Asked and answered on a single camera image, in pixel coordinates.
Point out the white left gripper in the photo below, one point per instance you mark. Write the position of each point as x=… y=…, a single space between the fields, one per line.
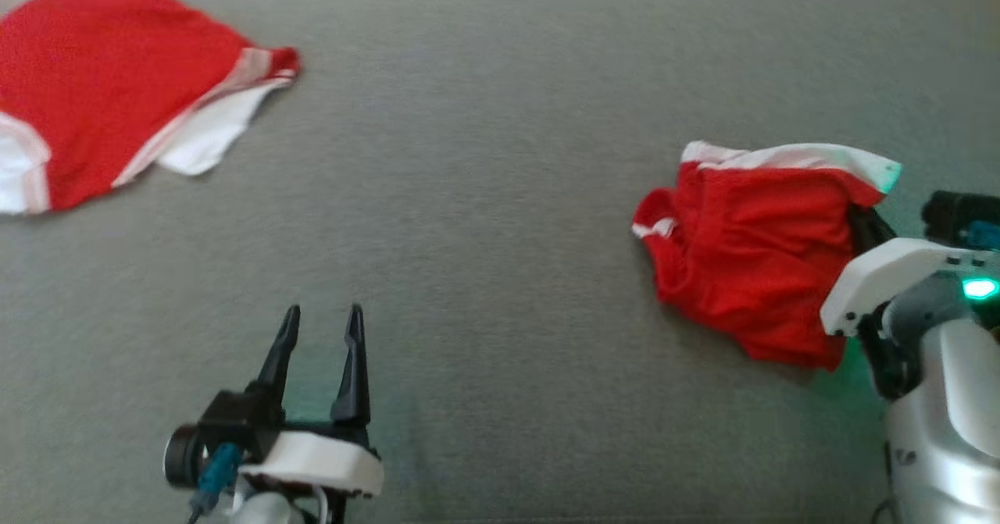
x=320 y=461

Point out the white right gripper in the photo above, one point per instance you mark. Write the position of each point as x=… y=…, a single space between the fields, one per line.
x=891 y=270

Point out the red shorts with white stripe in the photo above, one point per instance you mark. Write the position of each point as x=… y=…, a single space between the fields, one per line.
x=750 y=258

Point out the red jersey with white sleeves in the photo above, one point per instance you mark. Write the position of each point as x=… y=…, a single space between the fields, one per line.
x=109 y=79

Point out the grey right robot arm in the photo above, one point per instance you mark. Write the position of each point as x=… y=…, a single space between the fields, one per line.
x=945 y=430

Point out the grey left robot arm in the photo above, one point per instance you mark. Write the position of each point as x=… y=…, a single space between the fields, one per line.
x=266 y=512

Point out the large grey sofa seat cushion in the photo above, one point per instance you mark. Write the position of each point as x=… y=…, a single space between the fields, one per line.
x=484 y=196

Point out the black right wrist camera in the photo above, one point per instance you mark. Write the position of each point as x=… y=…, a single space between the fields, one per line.
x=949 y=212

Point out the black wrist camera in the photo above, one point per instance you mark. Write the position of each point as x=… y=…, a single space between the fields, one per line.
x=234 y=422
x=949 y=212

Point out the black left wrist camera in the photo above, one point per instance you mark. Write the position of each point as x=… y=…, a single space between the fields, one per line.
x=234 y=422

